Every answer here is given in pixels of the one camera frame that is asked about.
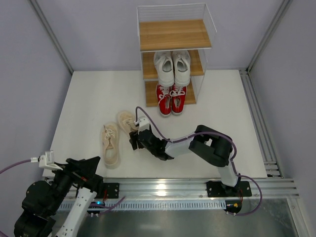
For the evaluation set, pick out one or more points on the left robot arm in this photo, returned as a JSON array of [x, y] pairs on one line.
[[42, 199]]

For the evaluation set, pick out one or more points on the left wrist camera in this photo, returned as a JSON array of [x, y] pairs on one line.
[[46, 161]]

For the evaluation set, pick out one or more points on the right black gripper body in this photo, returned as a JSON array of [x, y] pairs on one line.
[[136, 139]]

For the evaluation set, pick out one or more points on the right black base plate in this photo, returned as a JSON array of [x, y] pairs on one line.
[[216, 189]]

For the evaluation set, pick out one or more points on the left corner aluminium post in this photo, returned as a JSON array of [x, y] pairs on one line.
[[48, 29]]

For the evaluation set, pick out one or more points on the right corner aluminium post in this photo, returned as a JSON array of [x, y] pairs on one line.
[[275, 22]]

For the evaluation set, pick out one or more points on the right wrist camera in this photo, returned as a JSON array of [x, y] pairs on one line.
[[142, 123]]

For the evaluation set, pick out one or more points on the red canvas sneaker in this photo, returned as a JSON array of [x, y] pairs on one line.
[[178, 96], [163, 97]]

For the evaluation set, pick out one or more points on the beige sneaker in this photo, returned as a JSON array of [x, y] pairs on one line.
[[110, 145], [126, 121]]

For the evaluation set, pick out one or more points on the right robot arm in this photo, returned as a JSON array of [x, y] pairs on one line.
[[215, 148]]

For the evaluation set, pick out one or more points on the right aluminium frame rail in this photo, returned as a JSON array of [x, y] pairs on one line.
[[266, 147]]

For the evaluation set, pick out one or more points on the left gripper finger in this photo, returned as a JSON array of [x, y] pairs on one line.
[[82, 164], [85, 175]]

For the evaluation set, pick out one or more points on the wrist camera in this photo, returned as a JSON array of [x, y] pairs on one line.
[[46, 161], [142, 123]]

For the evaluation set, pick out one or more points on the white wire shoe shelf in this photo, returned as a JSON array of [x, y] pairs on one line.
[[171, 28]]

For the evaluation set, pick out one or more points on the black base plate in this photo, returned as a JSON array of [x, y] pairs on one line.
[[216, 189], [109, 191]]

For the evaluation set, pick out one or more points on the white slotted cable duct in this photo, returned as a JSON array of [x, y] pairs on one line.
[[147, 205]]

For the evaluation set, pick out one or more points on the aluminium mounting rail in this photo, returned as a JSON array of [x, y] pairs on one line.
[[195, 188]]

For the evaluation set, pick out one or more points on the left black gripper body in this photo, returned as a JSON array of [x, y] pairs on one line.
[[74, 170]]

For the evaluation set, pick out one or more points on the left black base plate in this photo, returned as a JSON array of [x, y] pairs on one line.
[[109, 191]]

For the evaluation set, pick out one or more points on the white sneaker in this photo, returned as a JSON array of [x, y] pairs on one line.
[[164, 67], [182, 67]]

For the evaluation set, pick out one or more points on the corner aluminium post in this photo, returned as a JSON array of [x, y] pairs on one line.
[[48, 29], [275, 22]]

